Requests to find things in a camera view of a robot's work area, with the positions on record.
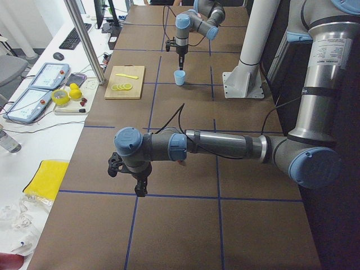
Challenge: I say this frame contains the upper teach pendant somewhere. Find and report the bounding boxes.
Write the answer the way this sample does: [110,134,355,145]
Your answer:
[30,62,70,90]

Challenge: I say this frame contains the lower teach pendant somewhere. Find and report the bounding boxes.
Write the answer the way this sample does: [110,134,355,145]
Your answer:
[3,87,53,124]

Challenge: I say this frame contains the black computer mouse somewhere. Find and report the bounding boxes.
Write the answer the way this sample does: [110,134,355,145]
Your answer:
[53,52,65,61]

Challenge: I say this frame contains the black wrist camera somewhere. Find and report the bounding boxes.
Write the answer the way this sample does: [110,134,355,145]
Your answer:
[165,39,178,52]
[107,152,128,177]

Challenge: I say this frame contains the bamboo cutting board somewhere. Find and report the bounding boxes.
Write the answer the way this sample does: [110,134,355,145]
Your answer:
[104,66,145,100]

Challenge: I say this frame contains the white camera pole mount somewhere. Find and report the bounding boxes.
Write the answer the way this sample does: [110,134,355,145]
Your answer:
[223,0,280,98]

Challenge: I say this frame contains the yellow plastic knife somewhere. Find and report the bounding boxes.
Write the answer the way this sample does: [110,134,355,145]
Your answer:
[115,73,139,79]

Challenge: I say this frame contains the yellow tape roll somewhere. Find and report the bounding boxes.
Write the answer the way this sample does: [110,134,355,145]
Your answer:
[51,89,70,106]

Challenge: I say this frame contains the aluminium frame post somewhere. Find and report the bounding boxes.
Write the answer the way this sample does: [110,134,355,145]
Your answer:
[64,0,106,85]

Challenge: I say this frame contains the grey office chair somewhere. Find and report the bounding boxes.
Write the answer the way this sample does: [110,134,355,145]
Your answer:
[1,55,29,101]

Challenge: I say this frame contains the clear plastic bag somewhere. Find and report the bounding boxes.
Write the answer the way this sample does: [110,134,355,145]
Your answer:
[1,195,53,256]

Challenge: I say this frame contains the yellow cloth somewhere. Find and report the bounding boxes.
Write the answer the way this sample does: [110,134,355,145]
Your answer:
[23,160,69,201]

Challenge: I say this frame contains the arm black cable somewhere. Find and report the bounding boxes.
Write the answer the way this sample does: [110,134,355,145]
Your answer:
[163,4,209,48]
[151,103,304,160]

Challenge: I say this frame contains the light blue plastic cup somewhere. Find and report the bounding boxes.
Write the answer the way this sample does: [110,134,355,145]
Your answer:
[173,70,186,86]

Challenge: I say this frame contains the yellow lemon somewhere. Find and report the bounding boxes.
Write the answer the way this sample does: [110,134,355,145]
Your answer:
[69,83,83,100]

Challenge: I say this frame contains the black handled tool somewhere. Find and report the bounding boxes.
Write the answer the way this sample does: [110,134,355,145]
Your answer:
[54,109,87,114]

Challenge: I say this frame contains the teach pendant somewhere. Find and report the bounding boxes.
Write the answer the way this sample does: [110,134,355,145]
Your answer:
[30,62,70,90]
[3,87,53,124]

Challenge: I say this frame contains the black keyboard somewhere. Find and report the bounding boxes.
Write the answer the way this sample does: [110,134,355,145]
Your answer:
[59,28,80,50]

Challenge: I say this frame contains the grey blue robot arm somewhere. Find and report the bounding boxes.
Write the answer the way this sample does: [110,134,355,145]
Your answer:
[168,1,226,70]
[107,1,359,197]

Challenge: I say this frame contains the white tray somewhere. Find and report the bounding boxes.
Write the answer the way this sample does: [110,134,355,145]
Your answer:
[53,78,98,115]

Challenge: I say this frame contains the black monitor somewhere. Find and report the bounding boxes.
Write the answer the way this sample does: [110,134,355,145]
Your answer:
[94,0,120,29]

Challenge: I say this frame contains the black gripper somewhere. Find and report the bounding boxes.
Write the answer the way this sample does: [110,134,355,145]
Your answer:
[131,167,152,197]
[175,44,188,70]

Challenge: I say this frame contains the dark smartphone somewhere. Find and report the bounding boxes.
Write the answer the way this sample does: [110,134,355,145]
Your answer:
[65,73,87,87]

